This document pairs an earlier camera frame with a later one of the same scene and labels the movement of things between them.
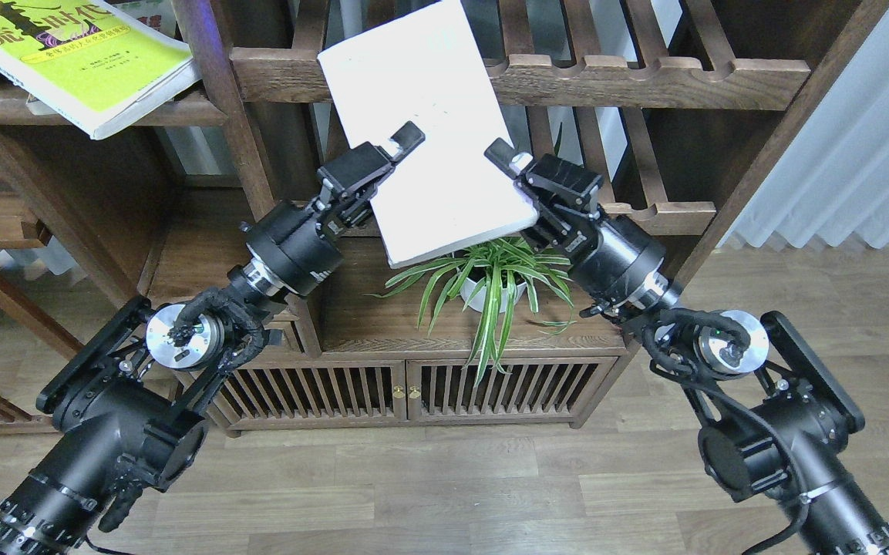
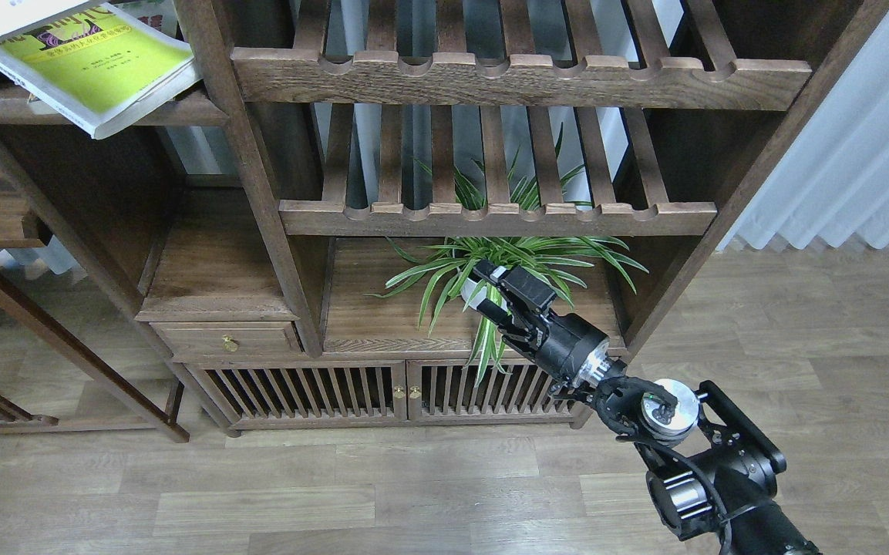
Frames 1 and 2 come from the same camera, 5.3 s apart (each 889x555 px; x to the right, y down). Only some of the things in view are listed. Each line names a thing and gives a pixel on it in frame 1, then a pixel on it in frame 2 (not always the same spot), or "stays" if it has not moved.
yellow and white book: (91, 63) stays
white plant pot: (471, 294) stays
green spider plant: (491, 277) stays
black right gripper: (617, 264) -> (570, 346)
